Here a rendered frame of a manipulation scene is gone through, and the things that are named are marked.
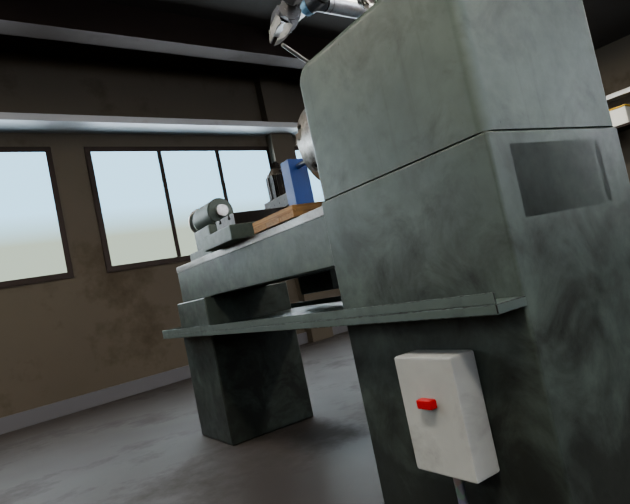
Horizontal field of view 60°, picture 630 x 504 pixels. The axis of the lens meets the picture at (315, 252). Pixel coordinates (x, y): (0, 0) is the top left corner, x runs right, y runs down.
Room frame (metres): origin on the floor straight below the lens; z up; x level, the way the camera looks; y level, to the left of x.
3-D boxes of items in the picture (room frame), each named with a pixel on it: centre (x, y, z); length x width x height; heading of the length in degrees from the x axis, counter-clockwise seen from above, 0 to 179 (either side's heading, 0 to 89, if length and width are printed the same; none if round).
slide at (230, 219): (2.26, 0.15, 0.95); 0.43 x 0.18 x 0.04; 123
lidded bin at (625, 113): (7.42, -4.44, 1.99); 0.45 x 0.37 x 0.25; 39
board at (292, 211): (1.96, -0.03, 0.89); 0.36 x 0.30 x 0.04; 123
